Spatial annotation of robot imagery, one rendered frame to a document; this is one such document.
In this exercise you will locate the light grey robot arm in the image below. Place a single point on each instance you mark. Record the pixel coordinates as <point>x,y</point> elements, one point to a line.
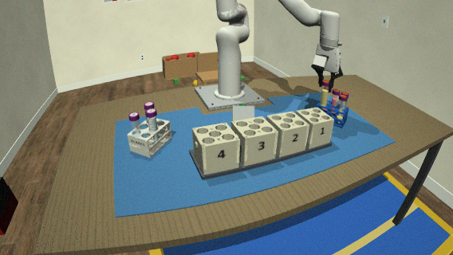
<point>229,36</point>

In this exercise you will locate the blue mat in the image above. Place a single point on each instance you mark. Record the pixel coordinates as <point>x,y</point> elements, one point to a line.
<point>169,180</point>

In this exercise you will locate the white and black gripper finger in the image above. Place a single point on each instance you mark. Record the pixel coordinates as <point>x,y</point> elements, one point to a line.
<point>320,74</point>
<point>333,77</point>

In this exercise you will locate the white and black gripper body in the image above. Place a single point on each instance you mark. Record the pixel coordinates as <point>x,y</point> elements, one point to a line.
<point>334,60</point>

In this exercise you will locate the white tube rack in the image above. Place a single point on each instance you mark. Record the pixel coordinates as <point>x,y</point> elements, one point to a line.
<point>142,146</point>

